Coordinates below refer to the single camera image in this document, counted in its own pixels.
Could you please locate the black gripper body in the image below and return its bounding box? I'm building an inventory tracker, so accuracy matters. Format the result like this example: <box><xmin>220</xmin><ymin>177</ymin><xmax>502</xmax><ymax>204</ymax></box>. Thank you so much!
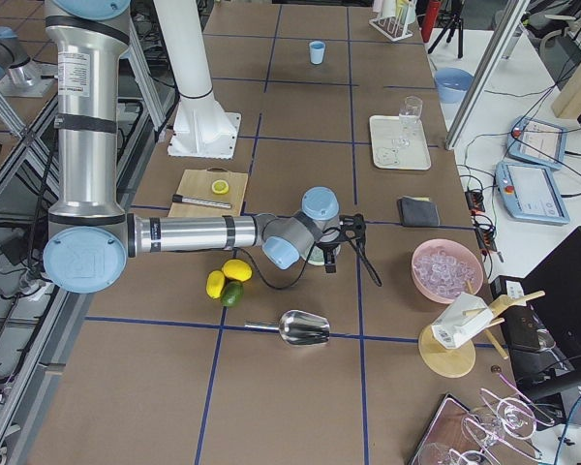
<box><xmin>317</xmin><ymin>232</ymin><xmax>344</xmax><ymax>257</ymax></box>

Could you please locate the green bowl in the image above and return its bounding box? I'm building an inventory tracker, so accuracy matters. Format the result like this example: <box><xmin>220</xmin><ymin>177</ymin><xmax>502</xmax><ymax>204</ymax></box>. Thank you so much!
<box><xmin>305</xmin><ymin>244</ymin><xmax>324</xmax><ymax>266</ymax></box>

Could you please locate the metal ice scoop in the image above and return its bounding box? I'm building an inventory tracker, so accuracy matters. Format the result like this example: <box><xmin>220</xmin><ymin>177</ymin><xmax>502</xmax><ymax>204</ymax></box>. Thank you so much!
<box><xmin>244</xmin><ymin>309</ymin><xmax>330</xmax><ymax>346</ymax></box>

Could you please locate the light blue cup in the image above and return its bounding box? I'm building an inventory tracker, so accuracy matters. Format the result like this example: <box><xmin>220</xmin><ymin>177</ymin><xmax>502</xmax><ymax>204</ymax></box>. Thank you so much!
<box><xmin>309</xmin><ymin>41</ymin><xmax>326</xmax><ymax>65</ymax></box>

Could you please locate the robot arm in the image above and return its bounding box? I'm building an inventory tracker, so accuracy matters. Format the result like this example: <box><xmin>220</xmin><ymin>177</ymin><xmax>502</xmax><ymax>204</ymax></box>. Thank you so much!
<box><xmin>43</xmin><ymin>1</ymin><xmax>341</xmax><ymax>294</ymax></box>

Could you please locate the pink bowl of ice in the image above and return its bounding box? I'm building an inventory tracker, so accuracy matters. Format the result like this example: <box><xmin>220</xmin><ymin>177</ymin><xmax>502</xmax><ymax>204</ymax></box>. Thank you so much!
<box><xmin>411</xmin><ymin>239</ymin><xmax>484</xmax><ymax>304</ymax></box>

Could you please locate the blue bowl with fork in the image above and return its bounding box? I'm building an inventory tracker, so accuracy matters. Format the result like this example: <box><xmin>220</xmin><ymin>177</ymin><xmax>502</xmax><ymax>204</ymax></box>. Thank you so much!
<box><xmin>434</xmin><ymin>68</ymin><xmax>474</xmax><ymax>104</ymax></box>

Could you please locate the yellow lemon upper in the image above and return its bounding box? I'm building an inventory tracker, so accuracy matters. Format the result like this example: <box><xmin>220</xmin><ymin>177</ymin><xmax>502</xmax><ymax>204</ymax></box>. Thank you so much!
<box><xmin>222</xmin><ymin>259</ymin><xmax>253</xmax><ymax>282</ymax></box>

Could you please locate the yellow lemon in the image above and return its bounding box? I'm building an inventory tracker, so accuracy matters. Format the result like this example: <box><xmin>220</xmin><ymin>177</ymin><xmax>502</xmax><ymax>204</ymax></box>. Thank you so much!
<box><xmin>205</xmin><ymin>270</ymin><xmax>226</xmax><ymax>299</ymax></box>
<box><xmin>222</xmin><ymin>259</ymin><xmax>253</xmax><ymax>282</ymax></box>

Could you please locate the grey yellow folded cloth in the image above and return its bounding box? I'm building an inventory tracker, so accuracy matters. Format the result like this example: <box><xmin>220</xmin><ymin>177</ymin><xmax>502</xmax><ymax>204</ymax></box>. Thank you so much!
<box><xmin>397</xmin><ymin>196</ymin><xmax>441</xmax><ymax>228</ymax></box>

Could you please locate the green lime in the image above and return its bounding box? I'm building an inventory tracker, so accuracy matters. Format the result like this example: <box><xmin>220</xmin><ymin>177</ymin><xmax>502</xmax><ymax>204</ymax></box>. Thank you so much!
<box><xmin>220</xmin><ymin>281</ymin><xmax>244</xmax><ymax>307</ymax></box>

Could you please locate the yellow lemon lower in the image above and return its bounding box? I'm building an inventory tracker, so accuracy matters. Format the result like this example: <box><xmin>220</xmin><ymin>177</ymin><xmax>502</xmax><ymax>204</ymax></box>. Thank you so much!
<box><xmin>205</xmin><ymin>270</ymin><xmax>226</xmax><ymax>299</ymax></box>

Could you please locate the lemon half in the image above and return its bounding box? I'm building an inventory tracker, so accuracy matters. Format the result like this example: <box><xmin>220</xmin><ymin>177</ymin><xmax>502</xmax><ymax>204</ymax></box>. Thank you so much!
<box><xmin>211</xmin><ymin>179</ymin><xmax>229</xmax><ymax>196</ymax></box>

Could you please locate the cream bear tray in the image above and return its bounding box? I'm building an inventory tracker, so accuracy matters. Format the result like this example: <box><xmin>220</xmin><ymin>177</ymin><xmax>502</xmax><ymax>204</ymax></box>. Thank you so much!
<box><xmin>369</xmin><ymin>115</ymin><xmax>431</xmax><ymax>171</ymax></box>

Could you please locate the wooden cutting board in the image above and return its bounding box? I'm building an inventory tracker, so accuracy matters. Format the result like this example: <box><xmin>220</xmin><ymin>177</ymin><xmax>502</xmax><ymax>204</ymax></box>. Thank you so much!
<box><xmin>168</xmin><ymin>169</ymin><xmax>249</xmax><ymax>218</ymax></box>

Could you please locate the white paper carton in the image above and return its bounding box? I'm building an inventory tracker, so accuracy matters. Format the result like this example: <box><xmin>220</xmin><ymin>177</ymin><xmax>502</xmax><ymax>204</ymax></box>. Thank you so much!
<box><xmin>431</xmin><ymin>293</ymin><xmax>494</xmax><ymax>350</ymax></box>

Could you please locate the clear wine glass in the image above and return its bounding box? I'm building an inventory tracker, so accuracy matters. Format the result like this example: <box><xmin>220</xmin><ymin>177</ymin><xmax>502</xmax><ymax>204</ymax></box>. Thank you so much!
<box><xmin>393</xmin><ymin>96</ymin><xmax>423</xmax><ymax>148</ymax></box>

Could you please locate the steel muddler black tip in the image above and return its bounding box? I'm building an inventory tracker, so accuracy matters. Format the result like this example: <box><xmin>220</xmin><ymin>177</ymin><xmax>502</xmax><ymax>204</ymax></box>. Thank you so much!
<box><xmin>171</xmin><ymin>194</ymin><xmax>232</xmax><ymax>209</ymax></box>

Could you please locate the teach pendant near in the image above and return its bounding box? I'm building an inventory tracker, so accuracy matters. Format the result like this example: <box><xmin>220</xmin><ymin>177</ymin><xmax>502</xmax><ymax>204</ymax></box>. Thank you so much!
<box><xmin>495</xmin><ymin>161</ymin><xmax>570</xmax><ymax>226</ymax></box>

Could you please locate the teach pendant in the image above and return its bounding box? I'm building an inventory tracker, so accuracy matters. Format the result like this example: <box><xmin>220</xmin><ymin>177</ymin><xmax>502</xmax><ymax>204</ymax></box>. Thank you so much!
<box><xmin>495</xmin><ymin>161</ymin><xmax>570</xmax><ymax>226</ymax></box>
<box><xmin>506</xmin><ymin>116</ymin><xmax>566</xmax><ymax>171</ymax></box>

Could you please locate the white cup rack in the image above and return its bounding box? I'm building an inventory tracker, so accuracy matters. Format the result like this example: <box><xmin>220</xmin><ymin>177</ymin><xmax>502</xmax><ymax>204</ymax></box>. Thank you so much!
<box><xmin>369</xmin><ymin>0</ymin><xmax>416</xmax><ymax>42</ymax></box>

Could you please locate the teach pendant far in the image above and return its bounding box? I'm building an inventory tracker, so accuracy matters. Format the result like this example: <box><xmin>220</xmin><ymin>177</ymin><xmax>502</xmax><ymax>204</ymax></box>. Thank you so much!
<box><xmin>506</xmin><ymin>116</ymin><xmax>566</xmax><ymax>171</ymax></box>

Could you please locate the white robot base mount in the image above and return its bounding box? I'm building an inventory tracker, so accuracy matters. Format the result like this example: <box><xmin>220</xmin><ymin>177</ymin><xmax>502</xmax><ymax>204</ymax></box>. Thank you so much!
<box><xmin>154</xmin><ymin>0</ymin><xmax>241</xmax><ymax>160</ymax></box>

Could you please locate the aluminium frame post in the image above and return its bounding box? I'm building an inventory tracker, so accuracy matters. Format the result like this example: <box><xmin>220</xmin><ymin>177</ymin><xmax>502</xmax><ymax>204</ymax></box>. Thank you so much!
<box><xmin>444</xmin><ymin>0</ymin><xmax>530</xmax><ymax>150</ymax></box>

